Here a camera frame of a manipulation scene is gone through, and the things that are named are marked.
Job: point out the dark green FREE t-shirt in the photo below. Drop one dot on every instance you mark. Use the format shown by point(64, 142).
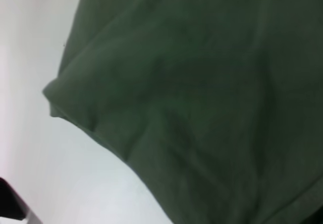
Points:
point(189, 95)

